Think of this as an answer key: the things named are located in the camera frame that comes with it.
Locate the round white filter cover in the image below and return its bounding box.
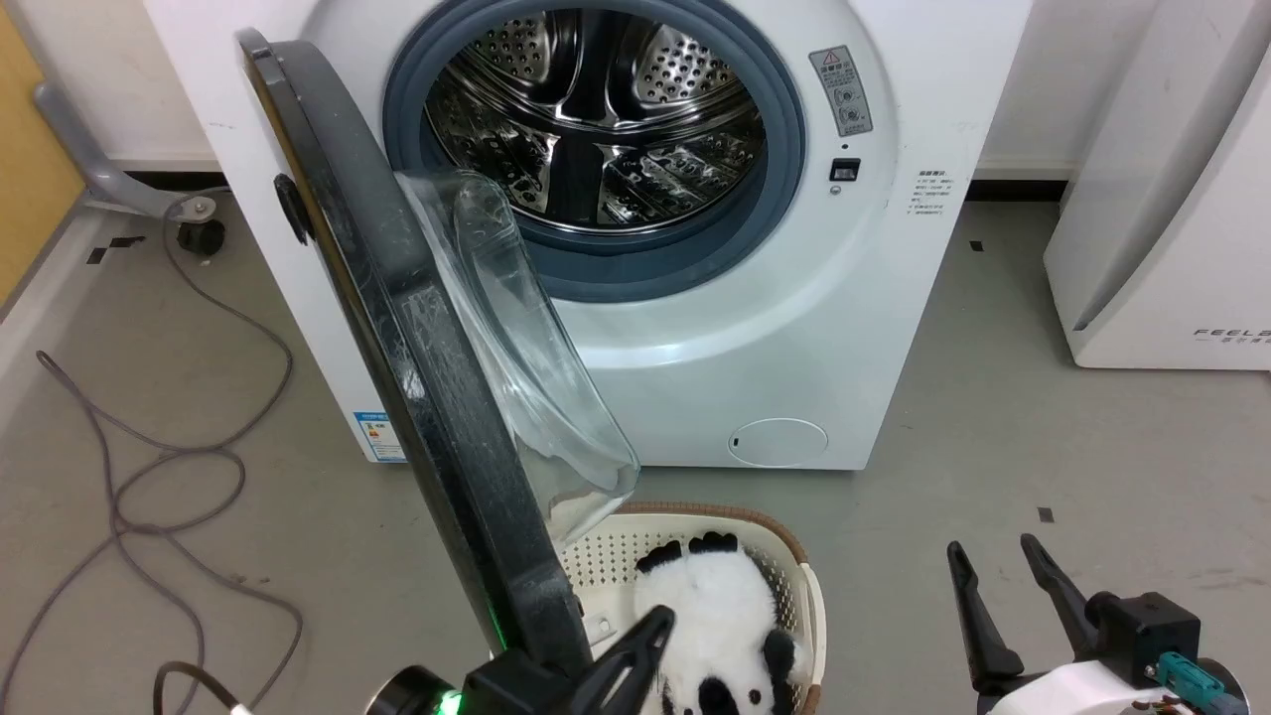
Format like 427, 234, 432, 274
728, 417, 829, 469

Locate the white floor-standing appliance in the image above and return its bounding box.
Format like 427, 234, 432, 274
1043, 0, 1271, 371

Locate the cream plastic laundry basket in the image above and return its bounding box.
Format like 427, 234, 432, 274
551, 501, 827, 715

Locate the black cable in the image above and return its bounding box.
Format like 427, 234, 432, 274
152, 660, 249, 715

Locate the teal cable connector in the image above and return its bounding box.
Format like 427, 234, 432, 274
1155, 651, 1228, 712

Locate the black-rimmed glass washer door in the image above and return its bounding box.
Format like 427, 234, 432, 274
235, 28, 641, 676

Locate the black caster wheel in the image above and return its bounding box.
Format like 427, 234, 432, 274
177, 218, 226, 257

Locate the grey floor cable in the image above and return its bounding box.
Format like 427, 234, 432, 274
0, 194, 304, 715

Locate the yellow wooden panel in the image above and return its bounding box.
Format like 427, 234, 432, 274
0, 0, 88, 309

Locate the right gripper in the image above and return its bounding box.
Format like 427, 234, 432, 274
946, 534, 1193, 715

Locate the white front-load washing machine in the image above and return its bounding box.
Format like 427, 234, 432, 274
144, 0, 1034, 473

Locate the grey metal stand leg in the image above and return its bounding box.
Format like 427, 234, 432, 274
33, 82, 217, 219

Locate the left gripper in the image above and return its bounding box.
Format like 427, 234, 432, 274
462, 606, 677, 715

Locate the black and white panda plush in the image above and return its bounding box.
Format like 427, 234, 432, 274
634, 533, 810, 715

